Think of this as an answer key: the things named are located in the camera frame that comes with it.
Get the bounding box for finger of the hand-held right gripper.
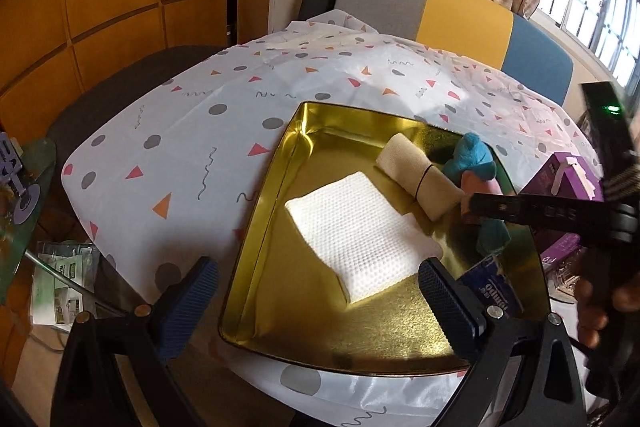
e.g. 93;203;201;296
470;191;526;225

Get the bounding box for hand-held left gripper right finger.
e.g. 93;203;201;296
417;257;586;427

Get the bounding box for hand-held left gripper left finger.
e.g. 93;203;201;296
50;255;221;427

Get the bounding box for blue tissue packet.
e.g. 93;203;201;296
457;254;528;323

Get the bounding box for blue plush toy pink dress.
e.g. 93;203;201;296
440;133;512;258

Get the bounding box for beige cloth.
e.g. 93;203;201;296
376;133;466;222

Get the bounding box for white paper towel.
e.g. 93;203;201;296
284;172;445;305

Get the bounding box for gold metal tray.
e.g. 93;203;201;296
217;101;551;378

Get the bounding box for person's right hand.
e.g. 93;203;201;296
577;279;640;348

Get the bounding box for purple cardboard box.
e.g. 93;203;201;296
522;152;606;278

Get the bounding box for ornate gold tissue box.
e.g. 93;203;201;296
542;247;601;305

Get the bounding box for papers in plastic sleeve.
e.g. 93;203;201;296
30;239;103;325

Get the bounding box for green glass side table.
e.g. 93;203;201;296
0;134;131;313

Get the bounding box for grey yellow blue chair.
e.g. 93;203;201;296
332;0;574;108

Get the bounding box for purple ornament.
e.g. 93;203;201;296
0;132;41;225

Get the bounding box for patterned plastic tablecloth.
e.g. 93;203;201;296
60;9;640;427

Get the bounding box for dark grey seat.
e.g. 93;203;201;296
47;46;226;152

